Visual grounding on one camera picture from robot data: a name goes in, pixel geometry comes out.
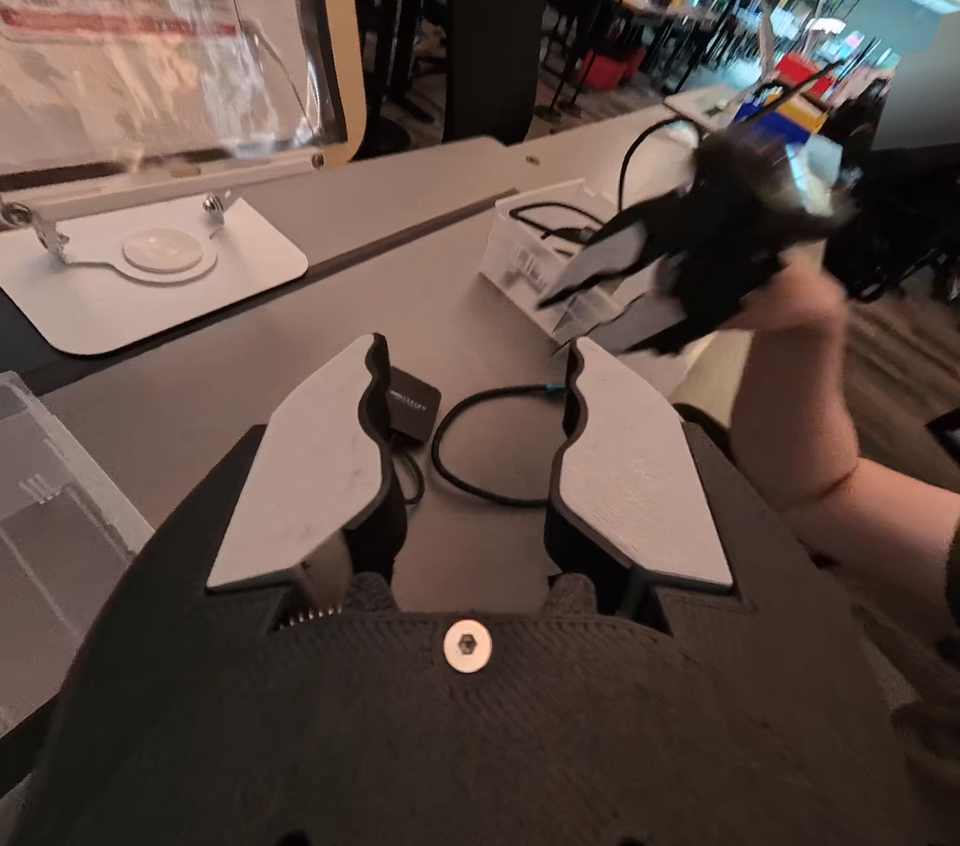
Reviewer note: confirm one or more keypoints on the person's right hand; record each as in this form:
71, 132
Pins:
802, 396

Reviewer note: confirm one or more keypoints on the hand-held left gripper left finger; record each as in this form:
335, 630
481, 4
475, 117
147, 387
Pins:
307, 471

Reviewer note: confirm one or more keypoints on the person's right forearm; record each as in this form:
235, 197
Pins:
885, 524

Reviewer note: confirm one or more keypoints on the clear plastic storage bin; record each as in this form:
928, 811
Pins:
510, 261
60, 561

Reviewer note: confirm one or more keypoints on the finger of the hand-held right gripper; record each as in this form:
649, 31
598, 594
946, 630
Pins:
649, 325
611, 261

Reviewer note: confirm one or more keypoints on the sign stand with white base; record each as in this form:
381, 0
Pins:
187, 291

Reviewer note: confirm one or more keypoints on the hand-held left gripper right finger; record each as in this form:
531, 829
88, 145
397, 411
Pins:
637, 479

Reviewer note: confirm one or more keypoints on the black HDMI switch box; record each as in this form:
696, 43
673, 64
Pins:
416, 404

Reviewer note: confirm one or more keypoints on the black upright panel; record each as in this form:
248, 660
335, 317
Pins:
495, 29

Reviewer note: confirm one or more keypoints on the red plastic bin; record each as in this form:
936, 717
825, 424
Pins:
804, 74
615, 68

